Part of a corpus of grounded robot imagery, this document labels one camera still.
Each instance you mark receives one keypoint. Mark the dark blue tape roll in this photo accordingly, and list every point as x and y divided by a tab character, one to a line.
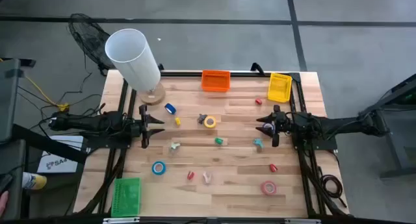
172	110

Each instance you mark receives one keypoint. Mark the white staple remover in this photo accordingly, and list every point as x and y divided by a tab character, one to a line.
175	146

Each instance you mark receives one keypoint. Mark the person's hand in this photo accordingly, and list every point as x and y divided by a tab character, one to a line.
2	204

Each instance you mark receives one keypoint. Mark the large black clamp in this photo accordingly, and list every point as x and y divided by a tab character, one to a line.
258	68

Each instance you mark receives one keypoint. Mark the orange plastic basket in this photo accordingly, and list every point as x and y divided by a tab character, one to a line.
215	81

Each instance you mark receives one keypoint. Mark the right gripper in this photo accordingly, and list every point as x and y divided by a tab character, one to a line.
282	123

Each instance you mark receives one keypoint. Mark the black diagonal beam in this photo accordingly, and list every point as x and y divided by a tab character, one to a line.
48	143

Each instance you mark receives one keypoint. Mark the yellow plastic basket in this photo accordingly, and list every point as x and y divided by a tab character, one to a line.
279	87

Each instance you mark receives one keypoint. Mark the small yellow stapler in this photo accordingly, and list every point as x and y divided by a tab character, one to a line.
177	121

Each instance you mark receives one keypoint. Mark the black floor fan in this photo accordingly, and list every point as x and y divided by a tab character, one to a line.
91	39

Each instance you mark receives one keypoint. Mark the grey equipment case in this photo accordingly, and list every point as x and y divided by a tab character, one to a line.
8	100

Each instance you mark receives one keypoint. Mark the white printed sign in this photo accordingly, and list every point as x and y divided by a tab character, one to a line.
61	164

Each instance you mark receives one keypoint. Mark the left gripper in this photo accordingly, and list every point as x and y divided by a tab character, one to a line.
144	126

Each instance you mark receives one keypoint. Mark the silver metal bracket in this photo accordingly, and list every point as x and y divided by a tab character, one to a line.
302	221
121	220

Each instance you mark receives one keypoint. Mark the white lamp with wooden base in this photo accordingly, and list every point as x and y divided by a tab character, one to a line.
133	60

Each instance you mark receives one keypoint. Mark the pink tape roll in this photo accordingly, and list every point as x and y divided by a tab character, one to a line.
262	188

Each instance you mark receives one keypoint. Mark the small black clamp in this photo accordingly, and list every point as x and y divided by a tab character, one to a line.
161	67

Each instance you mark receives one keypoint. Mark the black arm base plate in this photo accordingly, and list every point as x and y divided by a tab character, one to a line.
325	143
97	143

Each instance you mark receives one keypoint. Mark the dark metal stand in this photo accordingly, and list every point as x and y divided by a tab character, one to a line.
391	143

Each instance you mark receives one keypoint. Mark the light blue tape roll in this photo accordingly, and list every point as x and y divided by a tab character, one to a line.
153	168

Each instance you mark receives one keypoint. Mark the teal staple remover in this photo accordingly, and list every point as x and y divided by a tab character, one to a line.
258	142

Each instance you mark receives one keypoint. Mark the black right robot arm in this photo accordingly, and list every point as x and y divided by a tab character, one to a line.
341	125

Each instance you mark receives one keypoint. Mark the small red stapler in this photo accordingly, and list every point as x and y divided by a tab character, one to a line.
273	168
190	176
258	101

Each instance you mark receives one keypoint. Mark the purple tape roll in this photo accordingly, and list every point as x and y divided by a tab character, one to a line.
268	123

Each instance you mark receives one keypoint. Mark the yellow and white bottle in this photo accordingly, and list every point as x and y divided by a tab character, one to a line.
35	181

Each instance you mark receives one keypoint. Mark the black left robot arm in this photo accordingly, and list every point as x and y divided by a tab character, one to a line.
84	121

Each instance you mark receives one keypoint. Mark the pink staple remover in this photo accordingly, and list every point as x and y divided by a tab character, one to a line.
207	181

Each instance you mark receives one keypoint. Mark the yellow tape roll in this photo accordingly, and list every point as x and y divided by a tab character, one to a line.
205	122

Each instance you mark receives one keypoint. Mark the grey staple remover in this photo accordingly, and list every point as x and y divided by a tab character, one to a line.
202	118

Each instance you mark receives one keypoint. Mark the small green stapler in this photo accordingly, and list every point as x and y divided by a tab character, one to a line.
218	141

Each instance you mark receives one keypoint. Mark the green plastic basket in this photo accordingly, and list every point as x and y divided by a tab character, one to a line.
126	198

